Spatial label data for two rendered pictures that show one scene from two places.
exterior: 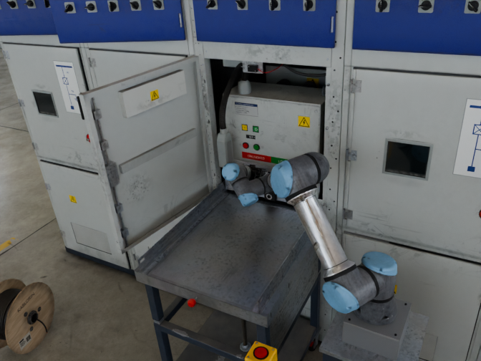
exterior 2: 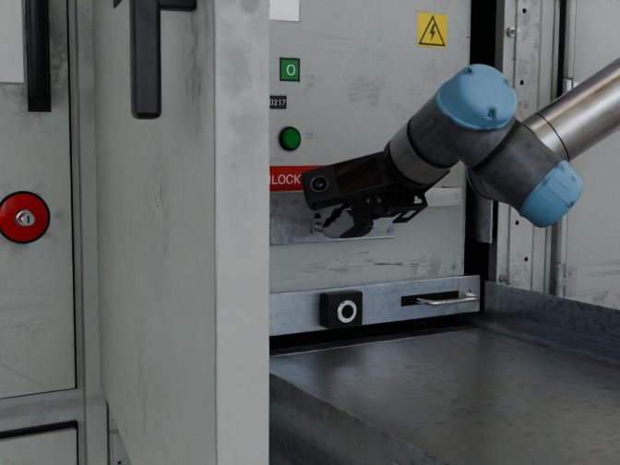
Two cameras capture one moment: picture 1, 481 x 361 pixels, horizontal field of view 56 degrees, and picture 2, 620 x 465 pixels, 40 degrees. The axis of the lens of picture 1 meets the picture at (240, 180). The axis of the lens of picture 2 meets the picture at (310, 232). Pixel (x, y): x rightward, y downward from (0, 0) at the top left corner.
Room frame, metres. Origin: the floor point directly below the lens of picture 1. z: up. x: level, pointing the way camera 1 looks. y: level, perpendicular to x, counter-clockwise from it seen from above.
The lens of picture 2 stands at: (1.36, 0.93, 1.14)
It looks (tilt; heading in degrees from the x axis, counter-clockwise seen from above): 6 degrees down; 300
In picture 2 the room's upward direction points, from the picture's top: straight up
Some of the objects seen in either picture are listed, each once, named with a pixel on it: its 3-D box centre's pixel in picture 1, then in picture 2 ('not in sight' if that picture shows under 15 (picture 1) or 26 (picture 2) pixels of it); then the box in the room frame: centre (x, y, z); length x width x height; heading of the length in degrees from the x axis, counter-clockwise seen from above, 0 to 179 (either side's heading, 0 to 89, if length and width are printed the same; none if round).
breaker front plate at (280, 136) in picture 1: (270, 147); (336, 133); (1.95, -0.15, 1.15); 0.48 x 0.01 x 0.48; 60
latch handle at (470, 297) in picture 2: not in sight; (447, 298); (1.83, -0.31, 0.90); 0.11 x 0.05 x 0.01; 60
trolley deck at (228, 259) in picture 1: (237, 248); (516, 435); (1.62, 0.04, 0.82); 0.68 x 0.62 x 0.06; 150
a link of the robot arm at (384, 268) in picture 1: (376, 273); not in sight; (1.16, -0.44, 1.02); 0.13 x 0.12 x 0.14; 121
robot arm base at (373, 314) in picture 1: (376, 299); not in sight; (1.17, -0.45, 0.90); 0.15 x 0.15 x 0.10
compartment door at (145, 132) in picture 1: (157, 152); (126, 54); (1.87, 0.37, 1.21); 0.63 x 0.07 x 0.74; 140
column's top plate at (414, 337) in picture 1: (375, 333); not in sight; (1.15, -0.46, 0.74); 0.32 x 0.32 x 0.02; 58
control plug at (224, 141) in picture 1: (225, 148); not in sight; (2.00, 0.06, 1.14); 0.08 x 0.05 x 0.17; 150
